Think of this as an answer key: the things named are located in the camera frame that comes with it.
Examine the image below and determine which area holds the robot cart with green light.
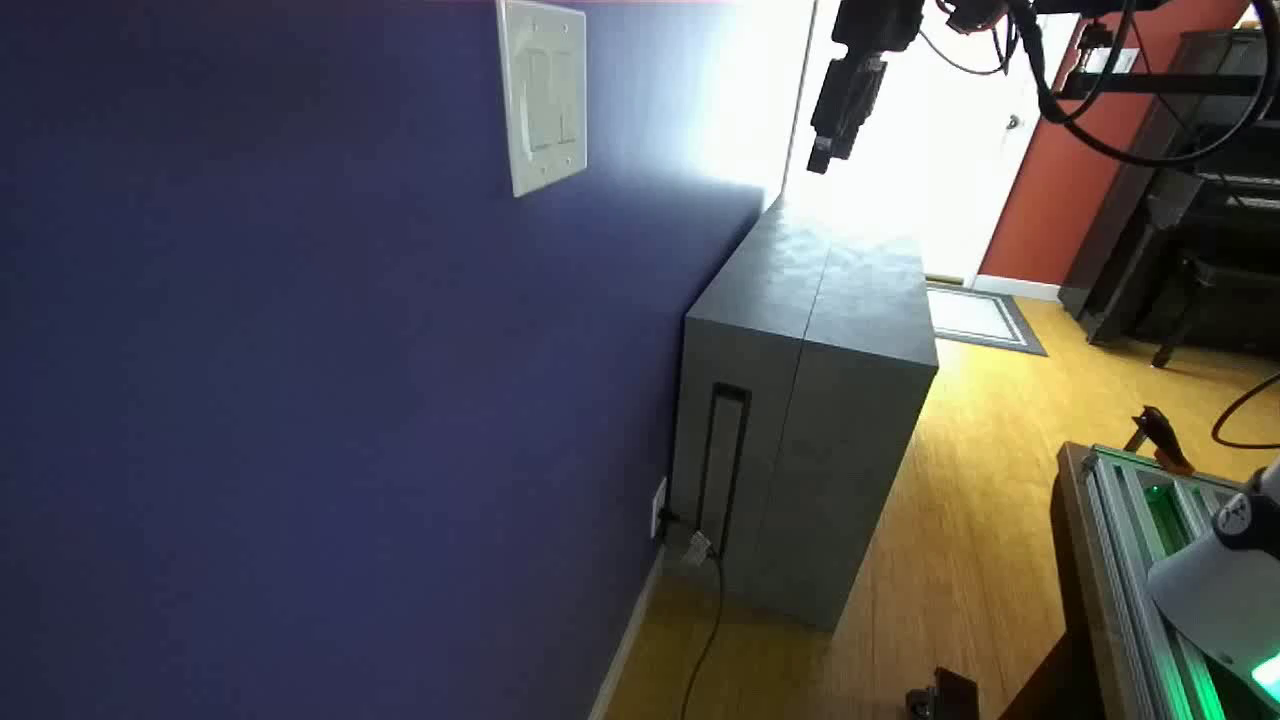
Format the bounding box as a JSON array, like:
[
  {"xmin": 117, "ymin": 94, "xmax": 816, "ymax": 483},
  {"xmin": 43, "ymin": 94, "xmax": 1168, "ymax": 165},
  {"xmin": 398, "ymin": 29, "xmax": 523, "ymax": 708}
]
[{"xmin": 1002, "ymin": 439, "xmax": 1280, "ymax": 720}]

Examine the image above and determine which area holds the black orange clamp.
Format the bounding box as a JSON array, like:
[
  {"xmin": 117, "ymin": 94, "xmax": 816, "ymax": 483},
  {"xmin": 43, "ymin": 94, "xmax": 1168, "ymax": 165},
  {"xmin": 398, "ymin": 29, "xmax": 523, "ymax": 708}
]
[{"xmin": 1121, "ymin": 403, "xmax": 1200, "ymax": 480}]

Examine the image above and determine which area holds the white power adapter plug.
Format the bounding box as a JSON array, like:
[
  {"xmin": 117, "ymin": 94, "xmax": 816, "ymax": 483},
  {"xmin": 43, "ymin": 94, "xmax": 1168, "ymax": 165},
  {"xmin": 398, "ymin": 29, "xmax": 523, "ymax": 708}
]
[{"xmin": 663, "ymin": 524, "xmax": 719, "ymax": 569}]

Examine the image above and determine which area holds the black cable on floor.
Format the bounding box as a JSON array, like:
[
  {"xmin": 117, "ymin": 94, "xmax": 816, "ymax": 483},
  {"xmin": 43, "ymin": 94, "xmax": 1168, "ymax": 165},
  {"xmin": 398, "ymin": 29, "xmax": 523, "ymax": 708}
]
[{"xmin": 1208, "ymin": 369, "xmax": 1280, "ymax": 458}]

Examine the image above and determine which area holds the small black floor object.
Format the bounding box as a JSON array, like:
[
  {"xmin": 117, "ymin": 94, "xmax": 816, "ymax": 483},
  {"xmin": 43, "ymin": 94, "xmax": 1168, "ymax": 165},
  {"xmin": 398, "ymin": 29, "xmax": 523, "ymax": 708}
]
[{"xmin": 904, "ymin": 663, "xmax": 984, "ymax": 720}]

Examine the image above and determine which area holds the grey wooden cabinet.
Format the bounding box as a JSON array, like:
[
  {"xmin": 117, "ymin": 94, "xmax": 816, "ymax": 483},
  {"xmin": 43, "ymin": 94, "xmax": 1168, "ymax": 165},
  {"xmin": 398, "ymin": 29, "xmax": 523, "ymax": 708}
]
[{"xmin": 670, "ymin": 198, "xmax": 945, "ymax": 637}]

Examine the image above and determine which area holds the black piano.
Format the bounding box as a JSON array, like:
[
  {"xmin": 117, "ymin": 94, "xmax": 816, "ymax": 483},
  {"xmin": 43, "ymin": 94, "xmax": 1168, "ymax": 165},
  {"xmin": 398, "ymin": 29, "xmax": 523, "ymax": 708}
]
[{"xmin": 1062, "ymin": 26, "xmax": 1280, "ymax": 372}]

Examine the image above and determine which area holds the black hanging robot cable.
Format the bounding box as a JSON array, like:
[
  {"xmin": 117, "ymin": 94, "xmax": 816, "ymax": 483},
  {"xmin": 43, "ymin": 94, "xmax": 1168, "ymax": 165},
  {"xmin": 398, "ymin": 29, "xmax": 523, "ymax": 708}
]
[{"xmin": 915, "ymin": 0, "xmax": 1280, "ymax": 171}]

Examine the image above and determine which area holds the black camera stand bar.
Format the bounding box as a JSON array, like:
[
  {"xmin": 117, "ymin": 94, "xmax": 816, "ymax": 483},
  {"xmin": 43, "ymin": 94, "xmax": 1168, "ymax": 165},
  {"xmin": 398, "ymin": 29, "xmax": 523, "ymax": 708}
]
[{"xmin": 1057, "ymin": 70, "xmax": 1269, "ymax": 104}]

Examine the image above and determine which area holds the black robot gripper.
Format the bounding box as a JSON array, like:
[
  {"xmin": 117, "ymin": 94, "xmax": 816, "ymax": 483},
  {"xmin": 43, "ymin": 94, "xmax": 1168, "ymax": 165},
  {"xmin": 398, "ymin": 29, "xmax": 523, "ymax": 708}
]
[{"xmin": 803, "ymin": 0, "xmax": 927, "ymax": 182}]

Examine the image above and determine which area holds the white rocker light switch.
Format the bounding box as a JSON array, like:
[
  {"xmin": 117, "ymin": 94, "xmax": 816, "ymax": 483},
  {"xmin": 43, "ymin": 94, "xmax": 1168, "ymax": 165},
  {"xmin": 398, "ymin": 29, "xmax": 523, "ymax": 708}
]
[
  {"xmin": 554, "ymin": 50, "xmax": 584, "ymax": 153},
  {"xmin": 518, "ymin": 44, "xmax": 554, "ymax": 153}
]

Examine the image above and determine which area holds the grey door mat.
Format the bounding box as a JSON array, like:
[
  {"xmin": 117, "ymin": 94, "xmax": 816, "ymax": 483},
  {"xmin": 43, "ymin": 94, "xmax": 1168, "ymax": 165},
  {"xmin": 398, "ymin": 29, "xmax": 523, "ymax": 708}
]
[{"xmin": 926, "ymin": 281, "xmax": 1053, "ymax": 360}]

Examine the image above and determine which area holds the white baseboard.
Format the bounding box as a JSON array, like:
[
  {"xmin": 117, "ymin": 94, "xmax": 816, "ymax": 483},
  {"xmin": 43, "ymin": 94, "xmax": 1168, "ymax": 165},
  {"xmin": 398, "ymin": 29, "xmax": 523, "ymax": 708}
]
[{"xmin": 584, "ymin": 539, "xmax": 671, "ymax": 720}]

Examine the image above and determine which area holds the black power cord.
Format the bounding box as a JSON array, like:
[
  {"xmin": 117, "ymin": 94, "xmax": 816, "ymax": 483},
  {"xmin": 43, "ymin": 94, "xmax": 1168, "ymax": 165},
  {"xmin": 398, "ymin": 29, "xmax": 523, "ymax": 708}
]
[{"xmin": 671, "ymin": 557, "xmax": 731, "ymax": 720}]

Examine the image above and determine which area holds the white double switch wall plate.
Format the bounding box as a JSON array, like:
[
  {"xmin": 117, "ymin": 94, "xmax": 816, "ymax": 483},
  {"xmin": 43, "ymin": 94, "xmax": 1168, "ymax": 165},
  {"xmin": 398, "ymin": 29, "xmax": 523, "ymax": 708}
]
[{"xmin": 494, "ymin": 0, "xmax": 593, "ymax": 204}]

